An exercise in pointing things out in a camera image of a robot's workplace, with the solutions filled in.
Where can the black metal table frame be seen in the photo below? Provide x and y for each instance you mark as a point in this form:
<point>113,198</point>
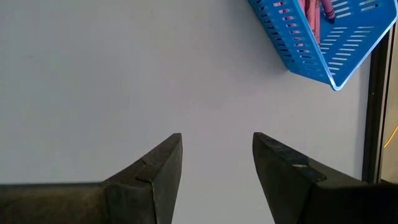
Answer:
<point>374,109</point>

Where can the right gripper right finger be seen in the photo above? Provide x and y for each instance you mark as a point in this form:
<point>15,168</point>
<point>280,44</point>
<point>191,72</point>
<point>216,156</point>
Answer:
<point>311,196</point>

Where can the blue plastic basket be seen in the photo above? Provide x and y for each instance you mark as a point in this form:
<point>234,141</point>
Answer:
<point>351,43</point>

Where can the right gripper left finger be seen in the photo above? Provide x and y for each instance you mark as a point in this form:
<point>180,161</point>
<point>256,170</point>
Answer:
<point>133,196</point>

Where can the purple crayon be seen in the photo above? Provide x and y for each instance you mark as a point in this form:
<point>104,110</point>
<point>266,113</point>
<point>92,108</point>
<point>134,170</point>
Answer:
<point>311,18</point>
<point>328,11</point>

